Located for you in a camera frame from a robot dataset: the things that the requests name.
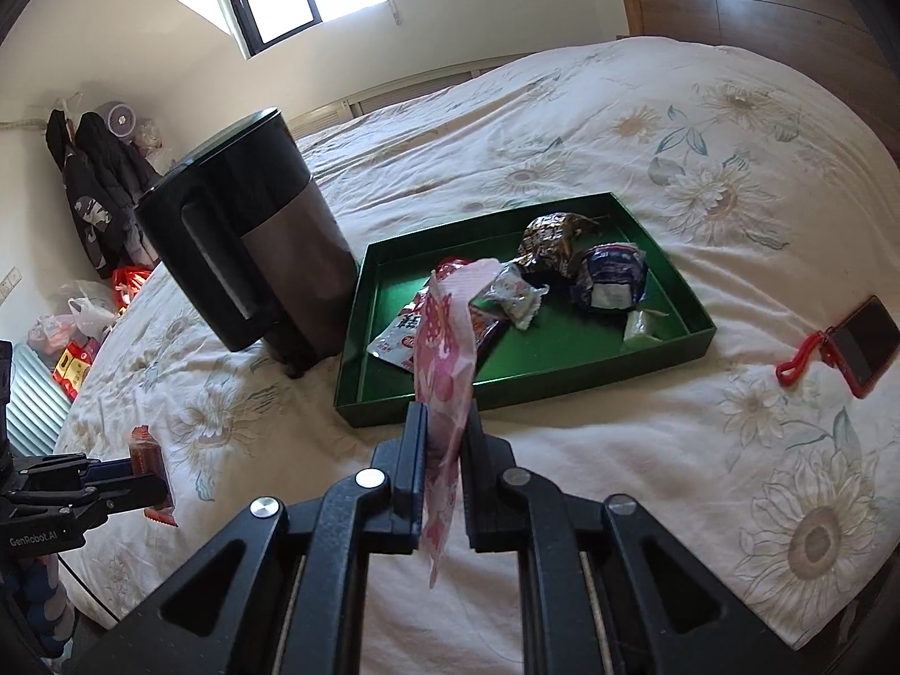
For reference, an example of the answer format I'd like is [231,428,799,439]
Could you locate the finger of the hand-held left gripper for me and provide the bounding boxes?
[38,471,173,514]
[14,456,134,486]

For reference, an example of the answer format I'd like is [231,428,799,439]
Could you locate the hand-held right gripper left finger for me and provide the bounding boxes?
[70,400,431,675]

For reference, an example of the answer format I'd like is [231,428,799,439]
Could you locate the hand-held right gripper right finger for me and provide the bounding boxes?
[460,399,855,675]

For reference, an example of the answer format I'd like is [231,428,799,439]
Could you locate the small red brown snack bar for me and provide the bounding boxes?
[130,424,177,528]

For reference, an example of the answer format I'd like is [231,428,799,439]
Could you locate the pink snack packet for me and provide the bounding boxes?
[411,259,500,588]

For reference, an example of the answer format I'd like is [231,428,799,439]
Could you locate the large red white snack pouch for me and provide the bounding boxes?
[367,267,500,374]

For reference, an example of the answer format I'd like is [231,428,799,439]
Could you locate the green cardboard tray box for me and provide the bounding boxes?
[332,191,717,430]

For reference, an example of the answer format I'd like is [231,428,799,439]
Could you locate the pale green candy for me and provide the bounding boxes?
[622,308,669,345]

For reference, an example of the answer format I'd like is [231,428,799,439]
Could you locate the blue white round snack packet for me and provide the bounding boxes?
[569,242,646,314]

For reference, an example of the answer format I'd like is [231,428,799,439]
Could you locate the black gold snack packet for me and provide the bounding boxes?
[518,212,602,275]

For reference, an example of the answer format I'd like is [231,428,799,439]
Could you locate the blue patterned cloth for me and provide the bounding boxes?
[0,552,78,655]

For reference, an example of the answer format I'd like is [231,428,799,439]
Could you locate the light blue ribbed suitcase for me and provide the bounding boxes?
[7,344,71,458]

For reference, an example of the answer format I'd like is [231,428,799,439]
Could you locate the red yellow food bag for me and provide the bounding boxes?
[52,337,100,402]

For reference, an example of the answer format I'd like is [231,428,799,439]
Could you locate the pink plastic bag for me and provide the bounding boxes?
[26,314,71,356]

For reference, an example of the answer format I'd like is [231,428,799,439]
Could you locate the white plastic bag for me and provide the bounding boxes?
[66,295,117,342]

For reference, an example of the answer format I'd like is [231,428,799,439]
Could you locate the clear plastic bag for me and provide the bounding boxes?
[56,280,114,311]

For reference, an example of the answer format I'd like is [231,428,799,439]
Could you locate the red gift bags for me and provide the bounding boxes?
[111,263,156,314]

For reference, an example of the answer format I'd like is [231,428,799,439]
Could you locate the black and grey electric kettle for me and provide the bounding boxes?
[133,107,356,381]

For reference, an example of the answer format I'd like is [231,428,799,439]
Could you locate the black camouflage jacket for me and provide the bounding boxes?
[46,109,124,278]

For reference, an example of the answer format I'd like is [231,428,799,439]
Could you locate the black grey puffer jacket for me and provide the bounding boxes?
[76,111,163,264]

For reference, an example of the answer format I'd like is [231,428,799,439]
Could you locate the hanging clear plastic bags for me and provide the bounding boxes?
[137,116,177,173]

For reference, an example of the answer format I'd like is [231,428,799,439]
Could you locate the small purple fan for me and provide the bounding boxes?
[102,102,142,138]

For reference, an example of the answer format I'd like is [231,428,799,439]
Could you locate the wooden radiator cover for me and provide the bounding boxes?
[288,52,542,138]

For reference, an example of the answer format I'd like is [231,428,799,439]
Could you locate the red smartphone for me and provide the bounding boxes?
[822,295,900,397]

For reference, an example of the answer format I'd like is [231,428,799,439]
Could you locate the wooden headboard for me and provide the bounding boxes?
[619,0,862,57]

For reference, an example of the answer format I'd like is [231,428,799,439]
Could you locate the red phone strap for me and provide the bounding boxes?
[775,341,834,382]

